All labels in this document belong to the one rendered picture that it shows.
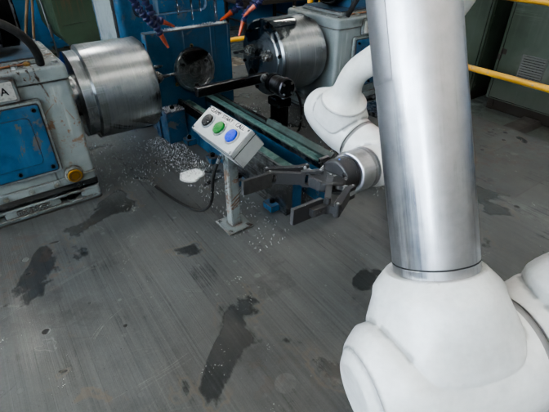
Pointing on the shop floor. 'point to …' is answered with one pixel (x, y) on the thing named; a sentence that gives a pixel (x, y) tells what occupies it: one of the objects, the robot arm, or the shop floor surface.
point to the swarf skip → (69, 21)
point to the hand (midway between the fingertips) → (270, 199)
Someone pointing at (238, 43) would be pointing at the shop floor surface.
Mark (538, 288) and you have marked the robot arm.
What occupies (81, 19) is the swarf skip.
